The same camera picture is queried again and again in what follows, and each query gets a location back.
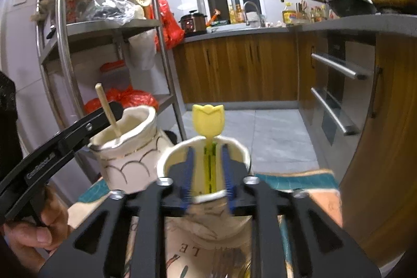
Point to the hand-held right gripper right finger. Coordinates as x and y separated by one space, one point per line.
230 186

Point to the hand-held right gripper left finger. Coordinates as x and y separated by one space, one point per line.
190 186

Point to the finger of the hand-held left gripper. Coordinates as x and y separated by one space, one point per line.
97 123

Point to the wooden chopstick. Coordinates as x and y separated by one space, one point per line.
103 99

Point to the white floral ceramic utensil holder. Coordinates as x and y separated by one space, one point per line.
130 164

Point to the yellow tulip plastic spoon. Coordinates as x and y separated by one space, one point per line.
208 121

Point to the person's left hand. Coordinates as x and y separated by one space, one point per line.
32 235

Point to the red plastic bag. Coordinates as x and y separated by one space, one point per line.
169 27
136 100

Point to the container with orange lid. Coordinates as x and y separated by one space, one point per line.
112 72

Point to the white plastic bag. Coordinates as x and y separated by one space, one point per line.
143 48

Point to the printed horse tablecloth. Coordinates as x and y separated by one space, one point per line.
321 196

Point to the steel shelf rack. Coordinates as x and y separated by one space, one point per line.
63 37

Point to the crumpled clear plastic bag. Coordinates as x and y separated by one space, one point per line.
109 7

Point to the wooden base cabinet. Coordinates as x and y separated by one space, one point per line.
237 66

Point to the dark electric pressure cooker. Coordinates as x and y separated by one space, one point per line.
193 23

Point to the built-in steel oven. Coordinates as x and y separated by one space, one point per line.
338 92

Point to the wooden cabinet panel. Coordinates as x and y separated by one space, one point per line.
391 134

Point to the steel kitchen faucet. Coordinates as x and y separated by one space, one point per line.
251 12

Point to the yellow cooking oil bottle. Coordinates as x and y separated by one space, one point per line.
288 15

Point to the black wok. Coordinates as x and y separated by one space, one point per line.
350 4

